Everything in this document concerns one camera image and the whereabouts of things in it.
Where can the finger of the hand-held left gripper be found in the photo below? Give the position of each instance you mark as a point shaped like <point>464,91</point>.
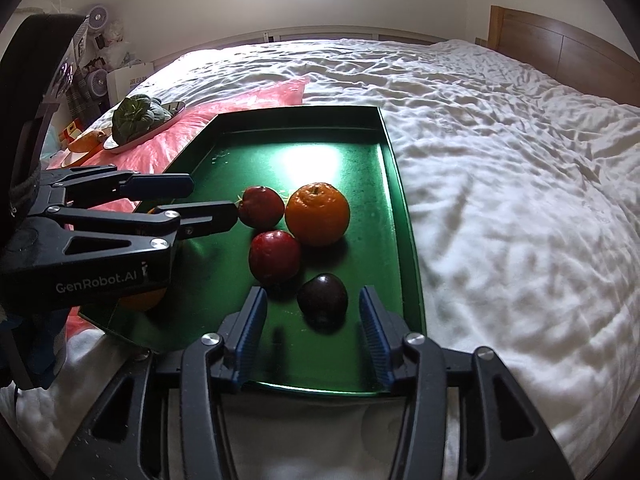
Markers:
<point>160,186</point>
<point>210,217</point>

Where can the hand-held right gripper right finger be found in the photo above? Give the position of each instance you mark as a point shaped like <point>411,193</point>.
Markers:
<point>372,330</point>

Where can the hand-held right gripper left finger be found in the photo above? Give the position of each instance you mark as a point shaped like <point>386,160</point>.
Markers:
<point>250,320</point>

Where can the red apple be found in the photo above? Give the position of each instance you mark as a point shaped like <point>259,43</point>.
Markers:
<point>274,257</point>
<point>260,206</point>

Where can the dark purple plum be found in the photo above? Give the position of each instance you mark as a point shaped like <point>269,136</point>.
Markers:
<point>322,301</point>

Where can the green tray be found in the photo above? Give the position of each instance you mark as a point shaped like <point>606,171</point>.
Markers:
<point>365,185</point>

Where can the green leafy vegetable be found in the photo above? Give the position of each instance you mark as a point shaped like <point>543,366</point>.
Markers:
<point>135,117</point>

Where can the white plate with grey rim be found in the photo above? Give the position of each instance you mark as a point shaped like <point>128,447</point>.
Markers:
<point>175,107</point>

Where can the pink plastic sheet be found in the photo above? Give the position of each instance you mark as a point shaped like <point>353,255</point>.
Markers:
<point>200,110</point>

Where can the carrot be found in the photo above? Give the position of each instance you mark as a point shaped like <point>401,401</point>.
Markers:
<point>85,142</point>

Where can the small white plate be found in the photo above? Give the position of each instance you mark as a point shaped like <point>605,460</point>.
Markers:
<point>70,159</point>

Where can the red yellow box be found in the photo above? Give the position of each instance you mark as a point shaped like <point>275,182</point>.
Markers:
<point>70,132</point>

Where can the white cardboard box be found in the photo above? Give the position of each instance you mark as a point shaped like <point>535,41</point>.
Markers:
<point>127,80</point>

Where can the plaid scarf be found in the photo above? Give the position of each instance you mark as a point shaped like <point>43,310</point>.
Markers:
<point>80,102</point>

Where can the small white fan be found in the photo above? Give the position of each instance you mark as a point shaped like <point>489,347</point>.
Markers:
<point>97,15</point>
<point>95,82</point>

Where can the white plastic bags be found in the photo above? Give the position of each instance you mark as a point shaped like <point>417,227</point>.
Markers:
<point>117,50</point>

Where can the wooden headboard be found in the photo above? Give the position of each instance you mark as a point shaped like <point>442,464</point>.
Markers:
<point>540,45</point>

